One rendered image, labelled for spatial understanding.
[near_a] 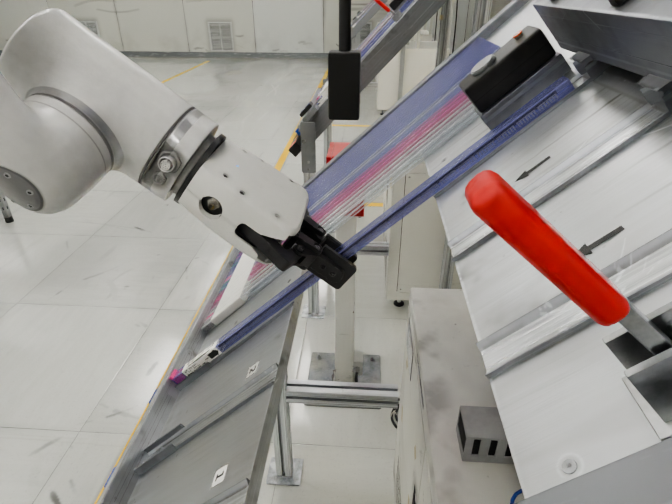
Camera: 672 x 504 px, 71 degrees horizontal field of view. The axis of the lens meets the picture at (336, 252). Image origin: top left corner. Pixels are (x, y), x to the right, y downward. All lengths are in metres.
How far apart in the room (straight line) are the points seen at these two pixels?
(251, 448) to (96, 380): 1.45
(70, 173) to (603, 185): 0.35
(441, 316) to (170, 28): 8.97
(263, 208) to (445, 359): 0.47
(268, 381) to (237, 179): 0.17
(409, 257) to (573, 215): 1.50
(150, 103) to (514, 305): 0.31
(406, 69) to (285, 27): 4.49
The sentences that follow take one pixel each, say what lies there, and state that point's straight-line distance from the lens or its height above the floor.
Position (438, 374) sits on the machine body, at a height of 0.62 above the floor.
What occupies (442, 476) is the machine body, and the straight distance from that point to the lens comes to 0.64.
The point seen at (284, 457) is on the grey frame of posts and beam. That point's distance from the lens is 1.32.
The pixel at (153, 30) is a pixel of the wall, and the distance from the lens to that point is 9.70.
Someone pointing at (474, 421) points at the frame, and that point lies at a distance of 0.65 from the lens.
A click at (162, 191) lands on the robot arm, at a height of 0.98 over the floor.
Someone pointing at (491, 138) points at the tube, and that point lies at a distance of 0.42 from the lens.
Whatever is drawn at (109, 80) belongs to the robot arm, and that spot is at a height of 1.07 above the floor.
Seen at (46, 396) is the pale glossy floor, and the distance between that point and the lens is 1.82.
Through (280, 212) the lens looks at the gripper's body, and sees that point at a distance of 0.41.
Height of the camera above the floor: 1.14
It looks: 29 degrees down
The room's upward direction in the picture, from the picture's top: straight up
